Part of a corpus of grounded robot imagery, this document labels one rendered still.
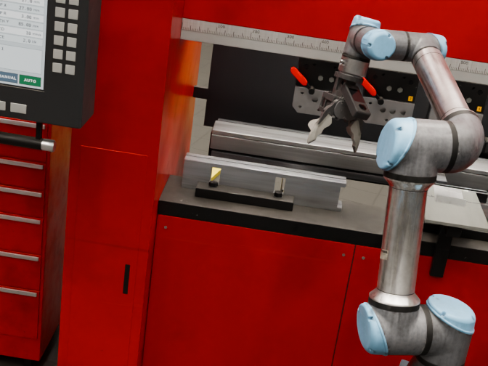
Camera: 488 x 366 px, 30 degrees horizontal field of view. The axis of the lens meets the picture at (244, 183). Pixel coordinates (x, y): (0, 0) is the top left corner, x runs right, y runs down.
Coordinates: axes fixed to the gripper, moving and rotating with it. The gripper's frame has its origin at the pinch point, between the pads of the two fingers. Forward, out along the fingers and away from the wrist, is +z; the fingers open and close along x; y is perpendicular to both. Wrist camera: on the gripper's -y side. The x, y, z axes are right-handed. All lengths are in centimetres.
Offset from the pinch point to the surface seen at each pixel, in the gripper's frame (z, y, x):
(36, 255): 71, 87, 46
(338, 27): -30.6, 23.8, -5.4
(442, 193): 7.9, 7.4, -46.4
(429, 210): 11.3, -2.3, -35.6
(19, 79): 0, 8, 83
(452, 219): 11.3, -8.9, -39.0
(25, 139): 14, 11, 77
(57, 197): 52, 95, 41
